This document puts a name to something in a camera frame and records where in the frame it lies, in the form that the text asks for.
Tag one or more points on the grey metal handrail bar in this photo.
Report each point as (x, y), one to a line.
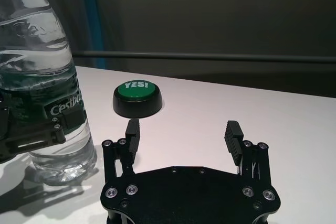
(197, 56)

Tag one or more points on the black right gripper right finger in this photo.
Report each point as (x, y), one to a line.
(233, 140)

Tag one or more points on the green YES button black base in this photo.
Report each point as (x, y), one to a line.
(136, 100)

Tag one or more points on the clear water bottle green label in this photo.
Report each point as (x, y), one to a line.
(39, 58)

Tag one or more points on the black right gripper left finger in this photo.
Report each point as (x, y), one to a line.
(132, 140)

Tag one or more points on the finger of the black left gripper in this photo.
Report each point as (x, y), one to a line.
(34, 140)

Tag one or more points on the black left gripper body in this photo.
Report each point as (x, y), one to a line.
(4, 119)

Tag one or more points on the blue window frame strip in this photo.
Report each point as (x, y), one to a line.
(95, 19)

